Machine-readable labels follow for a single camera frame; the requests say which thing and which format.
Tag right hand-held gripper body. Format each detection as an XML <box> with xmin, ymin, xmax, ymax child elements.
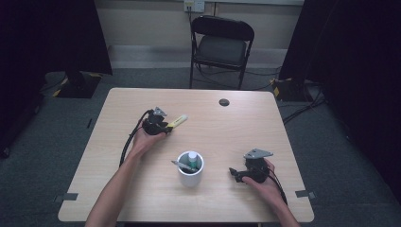
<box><xmin>242</xmin><ymin>148</ymin><xmax>274</xmax><ymax>184</ymax></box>

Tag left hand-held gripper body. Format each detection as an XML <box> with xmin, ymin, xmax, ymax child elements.
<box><xmin>141</xmin><ymin>106</ymin><xmax>169</xmax><ymax>136</ymax></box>

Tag yellow highlighter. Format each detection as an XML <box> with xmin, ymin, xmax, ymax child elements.
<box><xmin>166</xmin><ymin>113</ymin><xmax>189</xmax><ymax>130</ymax></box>

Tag white green glue stick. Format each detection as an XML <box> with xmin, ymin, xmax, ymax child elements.
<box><xmin>187</xmin><ymin>150</ymin><xmax>199</xmax><ymax>170</ymax></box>

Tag silver pen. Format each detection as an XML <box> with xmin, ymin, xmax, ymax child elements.
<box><xmin>170</xmin><ymin>160</ymin><xmax>199</xmax><ymax>174</ymax></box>

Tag white cup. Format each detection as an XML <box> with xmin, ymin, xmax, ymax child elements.
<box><xmin>176</xmin><ymin>149</ymin><xmax>205</xmax><ymax>188</ymax></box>

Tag person's left hand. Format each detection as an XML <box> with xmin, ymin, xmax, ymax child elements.
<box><xmin>128</xmin><ymin>127</ymin><xmax>168</xmax><ymax>160</ymax></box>

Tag person's right hand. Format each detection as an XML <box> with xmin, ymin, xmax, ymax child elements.
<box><xmin>241</xmin><ymin>158</ymin><xmax>286</xmax><ymax>206</ymax></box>

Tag grey tape strip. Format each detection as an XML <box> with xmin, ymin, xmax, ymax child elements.
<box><xmin>294</xmin><ymin>189</ymin><xmax>317</xmax><ymax>200</ymax></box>
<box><xmin>53</xmin><ymin>192</ymin><xmax>79</xmax><ymax>203</ymax></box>

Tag black stand base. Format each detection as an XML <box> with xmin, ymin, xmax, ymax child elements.
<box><xmin>270</xmin><ymin>77</ymin><xmax>314</xmax><ymax>103</ymax></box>
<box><xmin>52</xmin><ymin>70</ymin><xmax>104</xmax><ymax>99</ymax></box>

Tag black folding chair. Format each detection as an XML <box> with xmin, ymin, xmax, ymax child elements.
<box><xmin>189</xmin><ymin>14</ymin><xmax>255</xmax><ymax>91</ymax></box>

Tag black curtain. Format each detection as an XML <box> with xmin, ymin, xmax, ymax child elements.
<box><xmin>278</xmin><ymin>0</ymin><xmax>401</xmax><ymax>204</ymax></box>
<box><xmin>0</xmin><ymin>0</ymin><xmax>114</xmax><ymax>159</ymax></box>

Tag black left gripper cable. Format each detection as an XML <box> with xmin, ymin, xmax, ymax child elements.
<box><xmin>118</xmin><ymin>109</ymin><xmax>154</xmax><ymax>168</ymax></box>

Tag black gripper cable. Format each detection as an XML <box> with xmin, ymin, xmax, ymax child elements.
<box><xmin>118</xmin><ymin>109</ymin><xmax>154</xmax><ymax>168</ymax></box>
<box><xmin>267</xmin><ymin>168</ymin><xmax>288</xmax><ymax>206</ymax></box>

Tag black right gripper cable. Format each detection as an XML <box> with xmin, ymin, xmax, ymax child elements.
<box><xmin>267</xmin><ymin>168</ymin><xmax>288</xmax><ymax>206</ymax></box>

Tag black floor cables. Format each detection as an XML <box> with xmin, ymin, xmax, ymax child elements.
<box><xmin>282</xmin><ymin>86</ymin><xmax>327</xmax><ymax>125</ymax></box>

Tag white wall outlet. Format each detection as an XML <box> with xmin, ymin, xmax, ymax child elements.
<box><xmin>183</xmin><ymin>0</ymin><xmax>206</xmax><ymax>14</ymax></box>

